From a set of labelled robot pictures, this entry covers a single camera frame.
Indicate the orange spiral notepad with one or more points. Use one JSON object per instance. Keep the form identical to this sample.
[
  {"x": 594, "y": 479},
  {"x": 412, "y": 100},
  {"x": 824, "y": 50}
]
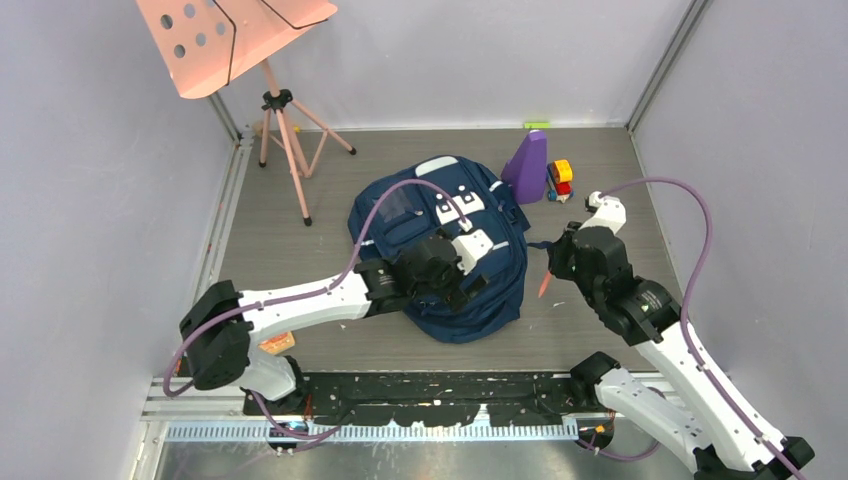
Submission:
[{"x": 278, "y": 344}]

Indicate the navy blue backpack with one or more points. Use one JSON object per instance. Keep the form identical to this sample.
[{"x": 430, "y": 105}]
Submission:
[{"x": 446, "y": 193}]

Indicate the orange pen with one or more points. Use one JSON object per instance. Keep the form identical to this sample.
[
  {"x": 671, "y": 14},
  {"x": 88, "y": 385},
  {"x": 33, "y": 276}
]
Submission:
[{"x": 544, "y": 284}]

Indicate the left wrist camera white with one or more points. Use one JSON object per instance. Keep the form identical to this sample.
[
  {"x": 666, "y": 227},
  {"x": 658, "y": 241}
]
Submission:
[{"x": 471, "y": 245}]

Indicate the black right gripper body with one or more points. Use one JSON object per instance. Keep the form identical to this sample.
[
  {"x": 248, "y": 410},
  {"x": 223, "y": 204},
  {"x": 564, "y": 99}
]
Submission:
[{"x": 563, "y": 265}]

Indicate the purple metronome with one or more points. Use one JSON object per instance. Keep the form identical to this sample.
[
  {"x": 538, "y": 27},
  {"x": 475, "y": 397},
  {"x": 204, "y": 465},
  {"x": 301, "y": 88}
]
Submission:
[{"x": 525, "y": 172}]

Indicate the toy block car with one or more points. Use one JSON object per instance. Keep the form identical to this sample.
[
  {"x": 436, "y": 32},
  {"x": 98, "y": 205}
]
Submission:
[{"x": 559, "y": 176}]

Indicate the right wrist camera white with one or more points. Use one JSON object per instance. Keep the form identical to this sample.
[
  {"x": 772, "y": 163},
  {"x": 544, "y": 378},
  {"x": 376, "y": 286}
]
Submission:
[{"x": 606, "y": 211}]

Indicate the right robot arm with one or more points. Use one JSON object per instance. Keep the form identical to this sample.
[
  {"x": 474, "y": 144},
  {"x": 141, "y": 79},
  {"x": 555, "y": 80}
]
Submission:
[{"x": 716, "y": 434}]

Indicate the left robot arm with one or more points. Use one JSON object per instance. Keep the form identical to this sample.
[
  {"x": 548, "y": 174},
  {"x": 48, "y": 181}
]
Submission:
[{"x": 226, "y": 332}]

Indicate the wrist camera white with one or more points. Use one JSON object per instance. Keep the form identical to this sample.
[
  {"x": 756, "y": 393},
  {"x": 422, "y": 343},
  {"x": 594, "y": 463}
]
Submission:
[
  {"x": 606, "y": 211},
  {"x": 471, "y": 245}
]

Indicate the pink music stand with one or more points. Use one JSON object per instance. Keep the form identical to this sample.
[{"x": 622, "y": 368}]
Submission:
[{"x": 206, "y": 45}]

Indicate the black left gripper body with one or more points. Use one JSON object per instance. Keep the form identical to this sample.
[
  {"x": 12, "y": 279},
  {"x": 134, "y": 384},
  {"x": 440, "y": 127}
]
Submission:
[{"x": 447, "y": 287}]

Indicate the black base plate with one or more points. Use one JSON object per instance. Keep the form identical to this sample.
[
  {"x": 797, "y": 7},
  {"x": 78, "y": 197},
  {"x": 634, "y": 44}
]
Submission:
[{"x": 439, "y": 399}]

